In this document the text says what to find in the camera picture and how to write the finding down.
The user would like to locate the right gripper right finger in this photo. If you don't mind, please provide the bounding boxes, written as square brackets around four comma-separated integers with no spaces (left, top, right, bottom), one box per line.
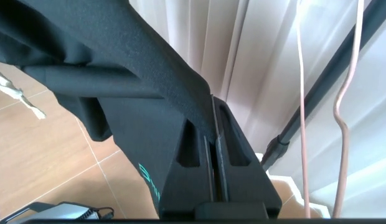
[211,96,283,218]

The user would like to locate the black shorts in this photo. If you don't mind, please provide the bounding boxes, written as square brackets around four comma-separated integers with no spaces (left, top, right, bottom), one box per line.
[0,0,218,218]

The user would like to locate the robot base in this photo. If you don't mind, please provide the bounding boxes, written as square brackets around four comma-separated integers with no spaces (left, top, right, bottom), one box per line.
[0,201,115,220]

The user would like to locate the black clothes rack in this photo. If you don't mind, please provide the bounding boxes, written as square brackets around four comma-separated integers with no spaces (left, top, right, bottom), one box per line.
[260,0,386,171]

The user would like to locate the pink clothes hanger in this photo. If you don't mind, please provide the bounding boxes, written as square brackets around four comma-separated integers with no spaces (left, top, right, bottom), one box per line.
[296,0,365,218]

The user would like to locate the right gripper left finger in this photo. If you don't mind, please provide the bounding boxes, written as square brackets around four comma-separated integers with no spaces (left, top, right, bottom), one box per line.
[158,119,215,218]

